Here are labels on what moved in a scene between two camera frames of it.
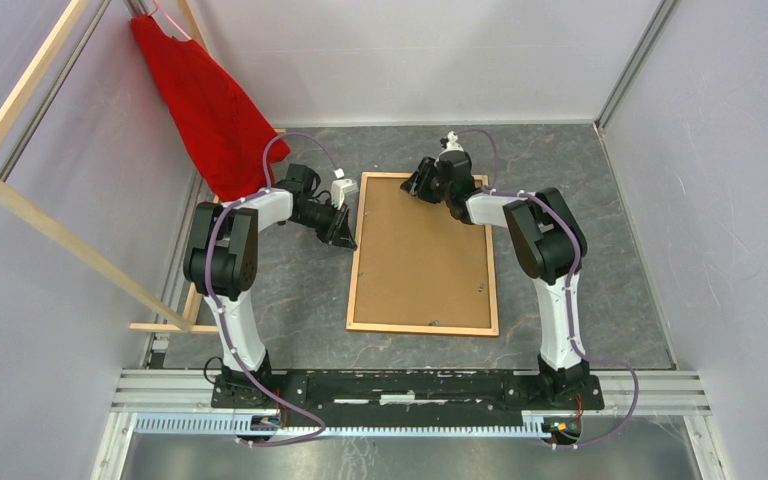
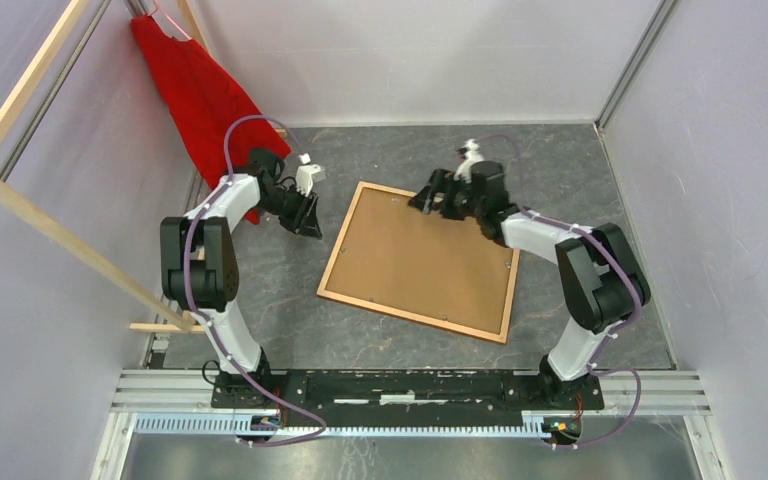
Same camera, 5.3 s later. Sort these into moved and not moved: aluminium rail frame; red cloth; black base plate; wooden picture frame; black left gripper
Moved: wooden picture frame; black left gripper
Not moved: aluminium rail frame; red cloth; black base plate
